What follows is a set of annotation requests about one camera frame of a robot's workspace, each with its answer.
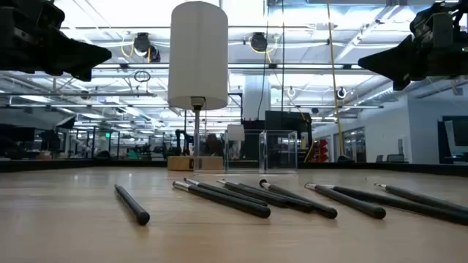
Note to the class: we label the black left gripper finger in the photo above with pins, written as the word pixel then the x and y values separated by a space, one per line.
pixel 77 55
pixel 83 74

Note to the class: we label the black makeup brush silver ferrule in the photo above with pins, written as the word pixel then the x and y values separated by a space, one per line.
pixel 270 197
pixel 431 199
pixel 321 210
pixel 219 190

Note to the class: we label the black spoolie makeup brush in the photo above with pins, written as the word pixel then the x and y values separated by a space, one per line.
pixel 420 208

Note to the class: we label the black brush brown bristles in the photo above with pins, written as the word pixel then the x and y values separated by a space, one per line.
pixel 351 202

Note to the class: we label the thin black pointed makeup brush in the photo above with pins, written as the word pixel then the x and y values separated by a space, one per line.
pixel 131 204

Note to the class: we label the black brush long silver ferrule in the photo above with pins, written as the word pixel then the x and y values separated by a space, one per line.
pixel 234 202

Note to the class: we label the small round ceiling reel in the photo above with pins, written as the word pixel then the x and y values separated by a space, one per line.
pixel 341 93
pixel 291 91

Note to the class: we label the black table edge rim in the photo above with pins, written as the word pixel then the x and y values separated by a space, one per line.
pixel 402 168

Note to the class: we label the red storage rack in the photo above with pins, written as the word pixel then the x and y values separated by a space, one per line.
pixel 323 149

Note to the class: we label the white cylinder lamp wooden base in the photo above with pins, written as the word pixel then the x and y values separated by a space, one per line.
pixel 197 55

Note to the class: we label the black cabinet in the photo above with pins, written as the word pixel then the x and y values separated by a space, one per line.
pixel 289 120

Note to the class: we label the clear acrylic brush organizer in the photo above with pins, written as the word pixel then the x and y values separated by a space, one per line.
pixel 262 153

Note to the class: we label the white card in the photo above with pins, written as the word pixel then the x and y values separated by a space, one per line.
pixel 235 132

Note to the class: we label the dark wall screen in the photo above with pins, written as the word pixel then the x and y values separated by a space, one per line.
pixel 460 135

